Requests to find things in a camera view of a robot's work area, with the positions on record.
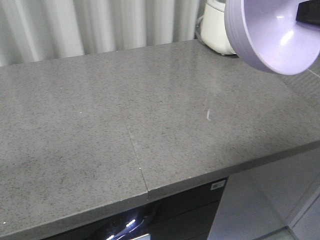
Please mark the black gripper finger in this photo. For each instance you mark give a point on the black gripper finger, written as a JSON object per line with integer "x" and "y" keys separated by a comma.
{"x": 308, "y": 12}

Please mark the grey cabinet door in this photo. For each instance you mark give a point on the grey cabinet door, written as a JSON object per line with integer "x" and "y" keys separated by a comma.
{"x": 278, "y": 200}

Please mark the black disinfection cabinet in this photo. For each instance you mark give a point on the black disinfection cabinet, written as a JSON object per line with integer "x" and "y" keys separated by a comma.
{"x": 187, "y": 215}

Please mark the white rice cooker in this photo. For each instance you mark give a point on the white rice cooker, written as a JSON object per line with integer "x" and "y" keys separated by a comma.
{"x": 212, "y": 27}

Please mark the white pleated curtain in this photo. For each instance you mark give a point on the white pleated curtain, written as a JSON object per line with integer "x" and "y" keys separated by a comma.
{"x": 36, "y": 30}

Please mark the lilac plastic bowl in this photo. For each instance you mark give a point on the lilac plastic bowl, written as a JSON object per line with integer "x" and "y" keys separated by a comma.
{"x": 266, "y": 35}

